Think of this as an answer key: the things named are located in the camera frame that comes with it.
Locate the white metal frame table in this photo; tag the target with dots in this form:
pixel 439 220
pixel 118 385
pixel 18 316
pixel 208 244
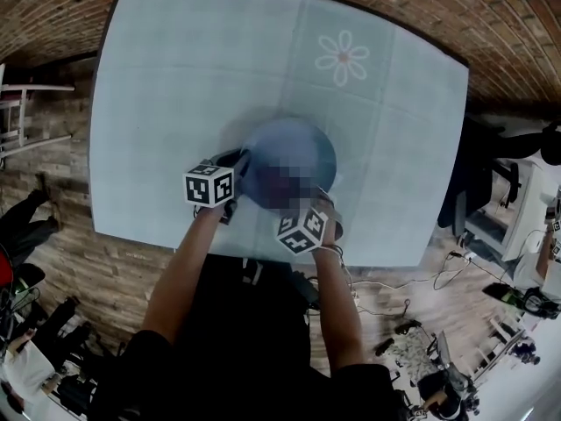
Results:
pixel 39 87

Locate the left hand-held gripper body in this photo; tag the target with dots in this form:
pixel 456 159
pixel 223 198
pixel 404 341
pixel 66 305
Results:
pixel 201 187

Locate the black waist pack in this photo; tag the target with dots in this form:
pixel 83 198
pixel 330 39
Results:
pixel 309 290

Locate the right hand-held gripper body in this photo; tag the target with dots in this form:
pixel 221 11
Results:
pixel 302 233

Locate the light blue flower tablecloth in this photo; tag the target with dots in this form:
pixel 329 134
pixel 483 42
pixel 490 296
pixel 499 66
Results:
pixel 175 81

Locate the person's right forearm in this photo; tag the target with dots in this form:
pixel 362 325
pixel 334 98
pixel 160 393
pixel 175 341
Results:
pixel 337 305

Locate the black office chair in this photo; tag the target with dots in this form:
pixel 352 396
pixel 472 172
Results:
pixel 504 147

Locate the person's black shirt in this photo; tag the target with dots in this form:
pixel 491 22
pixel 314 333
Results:
pixel 241 344

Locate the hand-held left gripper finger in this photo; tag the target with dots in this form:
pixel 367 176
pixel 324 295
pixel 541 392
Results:
pixel 232 158

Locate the person's left forearm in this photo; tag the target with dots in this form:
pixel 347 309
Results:
pixel 184 274

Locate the white desk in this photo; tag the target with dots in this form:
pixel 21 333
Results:
pixel 523 217

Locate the person's right hand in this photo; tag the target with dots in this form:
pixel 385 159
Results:
pixel 329 206

